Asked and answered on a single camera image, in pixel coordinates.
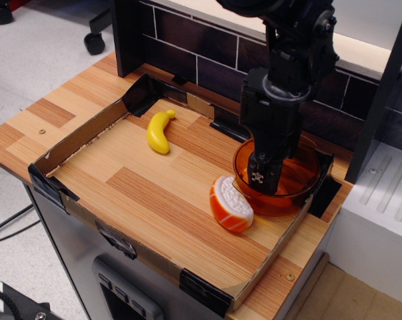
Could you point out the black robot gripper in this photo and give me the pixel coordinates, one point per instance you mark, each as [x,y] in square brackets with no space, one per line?
[271,115]

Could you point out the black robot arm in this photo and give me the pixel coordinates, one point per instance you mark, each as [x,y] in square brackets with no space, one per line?
[299,38]

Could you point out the transparent orange plastic pot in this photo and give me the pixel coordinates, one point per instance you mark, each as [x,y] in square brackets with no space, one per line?
[298,177]

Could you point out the cardboard fence with black tape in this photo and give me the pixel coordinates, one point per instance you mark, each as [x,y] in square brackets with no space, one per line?
[102,191]

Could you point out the toy salmon sushi piece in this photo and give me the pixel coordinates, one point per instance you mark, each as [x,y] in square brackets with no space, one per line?
[229,207]

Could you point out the brass screw right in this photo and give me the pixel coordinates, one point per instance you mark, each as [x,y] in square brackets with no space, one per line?
[290,277]

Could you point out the yellow toy banana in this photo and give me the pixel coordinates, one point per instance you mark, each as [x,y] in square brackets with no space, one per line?
[156,131]

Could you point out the grey toy oven front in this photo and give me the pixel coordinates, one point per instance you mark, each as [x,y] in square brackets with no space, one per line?
[123,299]

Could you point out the black chair caster wheel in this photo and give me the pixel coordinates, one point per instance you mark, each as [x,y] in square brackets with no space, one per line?
[93,41]

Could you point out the dark grey vertical post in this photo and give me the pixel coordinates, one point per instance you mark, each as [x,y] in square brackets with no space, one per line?
[384,120]

